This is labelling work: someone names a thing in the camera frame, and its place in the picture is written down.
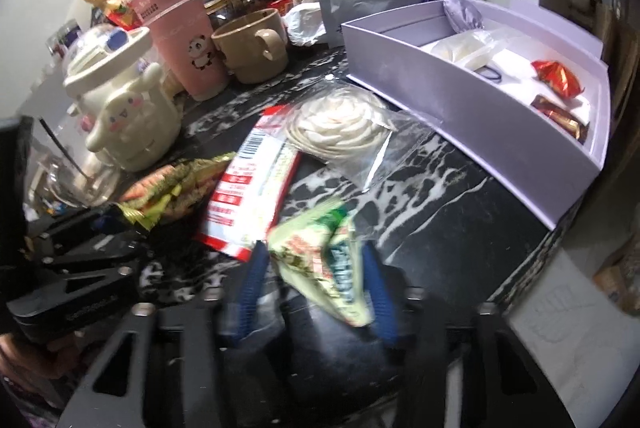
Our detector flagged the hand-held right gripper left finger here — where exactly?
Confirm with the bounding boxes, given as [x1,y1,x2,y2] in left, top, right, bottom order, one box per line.
[60,242,271,428]

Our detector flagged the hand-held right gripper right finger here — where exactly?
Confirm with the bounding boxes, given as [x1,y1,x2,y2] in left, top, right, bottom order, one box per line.
[362,243,576,428]

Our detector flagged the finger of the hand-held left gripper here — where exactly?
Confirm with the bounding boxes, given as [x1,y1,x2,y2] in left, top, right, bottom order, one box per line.
[7,253,151,344]
[27,207,151,259]

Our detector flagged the green white snack packet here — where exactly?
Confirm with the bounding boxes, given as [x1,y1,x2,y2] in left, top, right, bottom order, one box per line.
[267,200,377,327]

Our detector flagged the brown meat snack packet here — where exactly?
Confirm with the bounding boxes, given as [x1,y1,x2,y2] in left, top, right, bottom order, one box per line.
[117,153,237,229]

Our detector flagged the lavender gift box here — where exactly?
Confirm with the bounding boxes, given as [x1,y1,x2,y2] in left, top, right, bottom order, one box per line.
[341,0,612,231]

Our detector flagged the brown candy wrapper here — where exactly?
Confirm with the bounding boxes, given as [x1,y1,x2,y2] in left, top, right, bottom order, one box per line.
[531,95,591,145]

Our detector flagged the clear zip bag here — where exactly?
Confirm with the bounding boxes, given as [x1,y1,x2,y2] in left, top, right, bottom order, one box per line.
[431,32,507,72]

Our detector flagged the red candy wrapper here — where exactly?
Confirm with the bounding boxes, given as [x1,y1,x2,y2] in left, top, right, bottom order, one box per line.
[531,60,585,100]

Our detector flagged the purple sachet pouch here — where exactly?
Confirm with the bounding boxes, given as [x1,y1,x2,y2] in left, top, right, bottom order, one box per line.
[444,0,486,31]

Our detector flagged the person's left hand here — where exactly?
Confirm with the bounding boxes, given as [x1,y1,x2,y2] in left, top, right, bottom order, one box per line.
[0,333,85,386]

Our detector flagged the clear glass dish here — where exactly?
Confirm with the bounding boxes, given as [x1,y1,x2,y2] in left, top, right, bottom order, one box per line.
[37,150,122,209]

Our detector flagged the red white packet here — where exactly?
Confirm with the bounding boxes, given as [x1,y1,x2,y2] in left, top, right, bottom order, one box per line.
[194,105,304,263]

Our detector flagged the white cartoon dog jar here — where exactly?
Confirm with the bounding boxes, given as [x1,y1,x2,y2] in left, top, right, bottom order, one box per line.
[63,26,182,173]

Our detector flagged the pink panda paper cup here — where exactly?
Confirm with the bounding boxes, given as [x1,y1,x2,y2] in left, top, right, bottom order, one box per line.
[145,0,232,102]

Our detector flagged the brown mug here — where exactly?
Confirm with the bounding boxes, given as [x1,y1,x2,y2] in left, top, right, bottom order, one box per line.
[211,8,290,84]

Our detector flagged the white crumpled plastic bag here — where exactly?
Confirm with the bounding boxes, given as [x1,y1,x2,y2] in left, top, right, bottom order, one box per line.
[286,0,332,48]

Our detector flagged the white coiled cord in bag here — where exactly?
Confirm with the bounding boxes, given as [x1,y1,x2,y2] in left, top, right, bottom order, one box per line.
[282,88,437,192]

